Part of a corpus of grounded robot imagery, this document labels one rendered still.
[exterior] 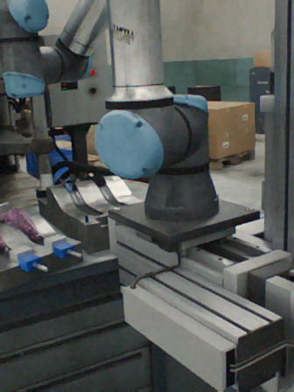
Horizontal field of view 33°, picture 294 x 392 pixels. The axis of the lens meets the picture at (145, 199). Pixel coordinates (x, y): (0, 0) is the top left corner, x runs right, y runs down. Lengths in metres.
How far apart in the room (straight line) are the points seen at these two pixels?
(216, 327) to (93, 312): 0.83
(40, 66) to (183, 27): 9.61
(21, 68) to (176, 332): 0.55
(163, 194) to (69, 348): 0.75
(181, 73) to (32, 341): 9.28
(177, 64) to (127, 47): 9.61
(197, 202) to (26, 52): 0.42
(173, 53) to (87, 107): 8.10
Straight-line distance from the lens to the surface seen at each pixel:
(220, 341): 0.74
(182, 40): 10.54
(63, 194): 1.71
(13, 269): 1.32
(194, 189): 0.95
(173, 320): 0.79
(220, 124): 6.15
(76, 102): 2.32
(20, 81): 0.99
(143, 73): 0.82
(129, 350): 1.67
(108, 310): 1.57
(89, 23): 1.04
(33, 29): 0.99
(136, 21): 0.82
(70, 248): 1.36
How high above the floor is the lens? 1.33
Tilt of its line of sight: 15 degrees down
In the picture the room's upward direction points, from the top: 3 degrees counter-clockwise
